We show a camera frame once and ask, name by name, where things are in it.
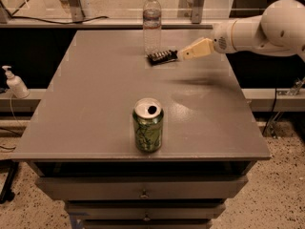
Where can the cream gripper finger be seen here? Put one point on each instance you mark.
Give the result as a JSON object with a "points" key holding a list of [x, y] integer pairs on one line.
{"points": [[199, 48]]}

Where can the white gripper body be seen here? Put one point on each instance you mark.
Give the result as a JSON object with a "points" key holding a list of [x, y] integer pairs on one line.
{"points": [[222, 41]]}

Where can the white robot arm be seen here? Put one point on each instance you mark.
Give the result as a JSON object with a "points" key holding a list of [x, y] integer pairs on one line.
{"points": [[279, 31]]}

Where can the white pump dispenser bottle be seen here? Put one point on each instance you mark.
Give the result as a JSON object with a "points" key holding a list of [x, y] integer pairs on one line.
{"points": [[15, 83]]}

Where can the green soda can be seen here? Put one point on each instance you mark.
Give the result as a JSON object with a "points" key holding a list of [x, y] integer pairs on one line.
{"points": [[147, 116]]}

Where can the grey drawer cabinet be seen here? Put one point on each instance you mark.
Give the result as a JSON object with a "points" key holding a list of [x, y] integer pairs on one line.
{"points": [[127, 145]]}

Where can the grey drawer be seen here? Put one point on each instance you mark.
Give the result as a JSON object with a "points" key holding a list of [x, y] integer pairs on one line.
{"points": [[140, 188], [145, 210]]}

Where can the top grey drawer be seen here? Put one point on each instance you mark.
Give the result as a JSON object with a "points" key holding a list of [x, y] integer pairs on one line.
{"points": [[140, 188]]}

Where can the black stand on floor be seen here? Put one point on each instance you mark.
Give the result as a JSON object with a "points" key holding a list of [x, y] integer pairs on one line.
{"points": [[11, 168]]}

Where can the right metal frame post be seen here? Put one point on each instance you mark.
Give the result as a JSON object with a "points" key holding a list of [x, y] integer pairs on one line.
{"points": [[197, 11]]}

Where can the metal frame post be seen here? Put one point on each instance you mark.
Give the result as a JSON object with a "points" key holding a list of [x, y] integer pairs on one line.
{"points": [[197, 11], [76, 10]]}

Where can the left metal frame post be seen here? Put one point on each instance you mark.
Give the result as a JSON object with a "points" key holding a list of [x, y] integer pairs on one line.
{"points": [[76, 10]]}

